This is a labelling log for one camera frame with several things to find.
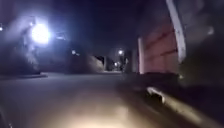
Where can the small distant street lamp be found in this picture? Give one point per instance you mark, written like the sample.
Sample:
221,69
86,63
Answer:
120,52

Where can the grey asphalt road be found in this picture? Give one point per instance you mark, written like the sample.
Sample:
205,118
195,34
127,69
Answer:
76,96

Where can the bright street lamp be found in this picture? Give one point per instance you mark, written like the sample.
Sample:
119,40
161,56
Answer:
40,33

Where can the pale concrete kerb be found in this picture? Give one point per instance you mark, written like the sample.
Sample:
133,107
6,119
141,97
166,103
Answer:
180,108

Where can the pale distant wall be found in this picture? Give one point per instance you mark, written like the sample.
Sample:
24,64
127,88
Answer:
96,64

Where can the reddish wall with pale posts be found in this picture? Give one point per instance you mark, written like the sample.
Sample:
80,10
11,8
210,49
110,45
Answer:
160,50

